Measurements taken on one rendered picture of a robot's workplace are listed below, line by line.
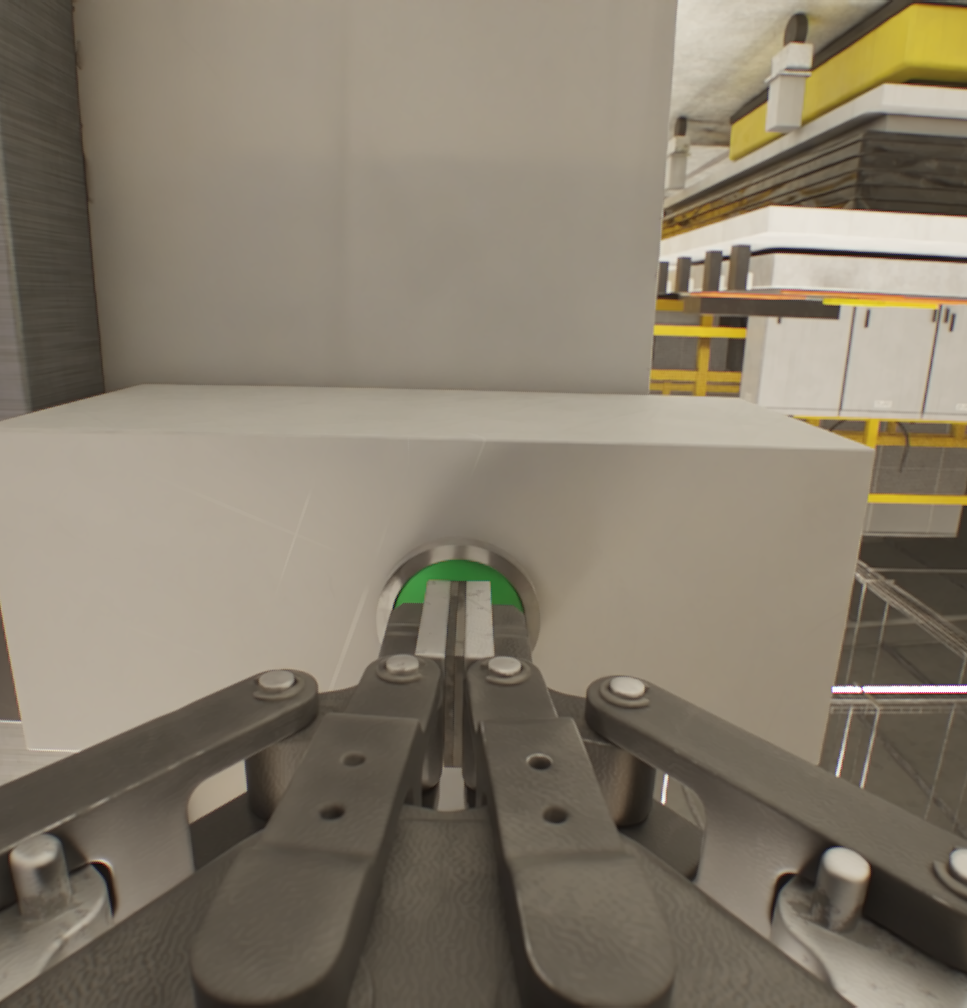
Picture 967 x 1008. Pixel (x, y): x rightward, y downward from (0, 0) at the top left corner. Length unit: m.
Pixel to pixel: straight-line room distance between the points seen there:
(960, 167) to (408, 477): 2.80
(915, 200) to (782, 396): 4.57
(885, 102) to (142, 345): 2.60
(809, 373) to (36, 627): 7.20
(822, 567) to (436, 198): 0.15
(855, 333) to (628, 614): 7.30
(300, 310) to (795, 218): 2.38
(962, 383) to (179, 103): 7.92
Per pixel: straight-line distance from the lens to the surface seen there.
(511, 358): 0.24
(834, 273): 3.10
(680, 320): 9.15
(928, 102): 2.81
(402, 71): 0.25
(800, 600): 0.18
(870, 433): 8.62
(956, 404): 8.06
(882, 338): 7.58
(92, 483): 0.18
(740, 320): 10.46
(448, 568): 0.16
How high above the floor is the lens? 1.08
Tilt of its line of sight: 16 degrees up
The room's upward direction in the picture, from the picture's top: 178 degrees counter-clockwise
